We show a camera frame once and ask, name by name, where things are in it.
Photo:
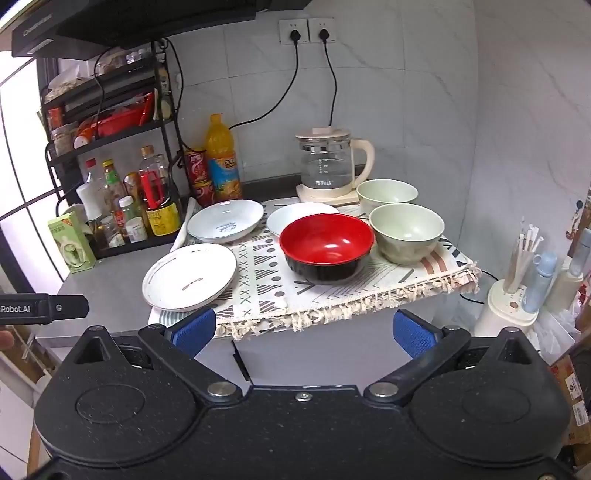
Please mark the clear glass jar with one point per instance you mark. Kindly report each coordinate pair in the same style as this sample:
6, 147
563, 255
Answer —
112, 233

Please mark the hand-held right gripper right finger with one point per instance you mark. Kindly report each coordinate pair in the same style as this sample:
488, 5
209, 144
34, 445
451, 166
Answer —
414, 334

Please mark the white plastic jar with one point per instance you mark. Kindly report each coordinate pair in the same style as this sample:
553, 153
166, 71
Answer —
136, 230

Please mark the white wall socket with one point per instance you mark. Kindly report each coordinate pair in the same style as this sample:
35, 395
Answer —
322, 30
292, 31

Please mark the cardboard box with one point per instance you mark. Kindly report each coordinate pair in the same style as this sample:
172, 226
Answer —
570, 387

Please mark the green bottle white cap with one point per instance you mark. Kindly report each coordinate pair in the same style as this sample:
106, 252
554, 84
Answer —
128, 207

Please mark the small plain white plate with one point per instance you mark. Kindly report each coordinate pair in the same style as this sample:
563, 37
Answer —
288, 217

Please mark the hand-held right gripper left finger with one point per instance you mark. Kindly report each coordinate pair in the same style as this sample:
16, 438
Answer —
194, 331

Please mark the red and black bowl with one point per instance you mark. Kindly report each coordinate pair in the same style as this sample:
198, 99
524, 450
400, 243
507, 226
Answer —
328, 242

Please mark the orange juice bottle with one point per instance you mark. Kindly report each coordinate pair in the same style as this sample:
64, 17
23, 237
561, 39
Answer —
222, 166

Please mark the black metal shelf rack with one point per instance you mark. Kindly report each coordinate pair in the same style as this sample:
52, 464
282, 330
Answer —
115, 134

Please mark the red plastic basket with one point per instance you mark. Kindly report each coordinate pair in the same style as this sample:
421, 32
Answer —
120, 120

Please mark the person's left hand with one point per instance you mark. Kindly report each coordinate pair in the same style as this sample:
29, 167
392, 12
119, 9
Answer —
4, 340

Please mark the glass electric kettle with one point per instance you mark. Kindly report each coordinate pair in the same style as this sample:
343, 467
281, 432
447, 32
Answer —
318, 194

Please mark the pale blue bottle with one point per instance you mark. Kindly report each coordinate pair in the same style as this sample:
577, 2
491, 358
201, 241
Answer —
538, 286

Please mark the patterned tasselled table cloth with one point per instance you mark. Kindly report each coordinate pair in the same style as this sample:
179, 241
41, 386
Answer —
268, 286

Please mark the bundle of white sticks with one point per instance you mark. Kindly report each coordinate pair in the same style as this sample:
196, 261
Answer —
521, 258

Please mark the cream utensil holder appliance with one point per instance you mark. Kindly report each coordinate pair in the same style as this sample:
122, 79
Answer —
503, 314

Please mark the white plate brown rim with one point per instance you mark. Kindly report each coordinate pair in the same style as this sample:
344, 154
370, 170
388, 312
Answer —
189, 276

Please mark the white deep plate blue print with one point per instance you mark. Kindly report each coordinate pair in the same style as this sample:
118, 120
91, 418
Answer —
225, 221

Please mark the black range hood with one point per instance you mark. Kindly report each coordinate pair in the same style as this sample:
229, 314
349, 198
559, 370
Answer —
138, 18

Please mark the green carton box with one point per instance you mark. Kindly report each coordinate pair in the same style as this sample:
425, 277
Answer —
69, 244

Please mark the pale green bowl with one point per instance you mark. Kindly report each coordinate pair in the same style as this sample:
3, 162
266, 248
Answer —
387, 191
406, 230

